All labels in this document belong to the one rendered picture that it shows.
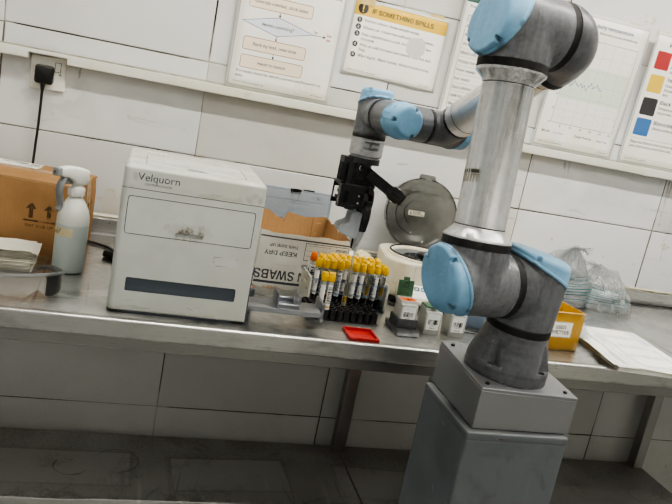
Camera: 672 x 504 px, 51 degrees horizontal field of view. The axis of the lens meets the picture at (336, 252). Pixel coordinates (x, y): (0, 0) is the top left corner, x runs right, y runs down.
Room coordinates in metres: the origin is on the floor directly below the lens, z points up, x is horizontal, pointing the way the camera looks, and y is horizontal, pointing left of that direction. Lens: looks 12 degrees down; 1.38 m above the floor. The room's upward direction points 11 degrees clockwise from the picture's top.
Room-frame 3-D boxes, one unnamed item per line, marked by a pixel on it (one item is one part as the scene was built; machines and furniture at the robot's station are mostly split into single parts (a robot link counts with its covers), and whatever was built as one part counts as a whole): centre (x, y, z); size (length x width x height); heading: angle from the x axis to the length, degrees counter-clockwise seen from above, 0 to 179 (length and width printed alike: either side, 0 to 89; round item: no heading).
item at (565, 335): (1.73, -0.55, 0.93); 0.13 x 0.13 x 0.10; 21
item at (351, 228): (1.58, -0.02, 1.09); 0.06 x 0.03 x 0.09; 107
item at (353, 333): (1.49, -0.09, 0.88); 0.07 x 0.07 x 0.01; 16
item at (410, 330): (1.59, -0.19, 0.89); 0.09 x 0.05 x 0.04; 17
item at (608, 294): (2.26, -0.88, 0.94); 0.20 x 0.17 x 0.14; 89
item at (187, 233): (1.51, 0.32, 1.03); 0.31 x 0.27 x 0.30; 106
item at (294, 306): (1.47, 0.11, 0.92); 0.21 x 0.07 x 0.05; 106
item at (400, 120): (1.52, -0.08, 1.35); 0.11 x 0.11 x 0.08; 27
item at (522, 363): (1.23, -0.35, 1.00); 0.15 x 0.15 x 0.10
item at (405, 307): (1.59, -0.19, 0.92); 0.05 x 0.04 x 0.06; 17
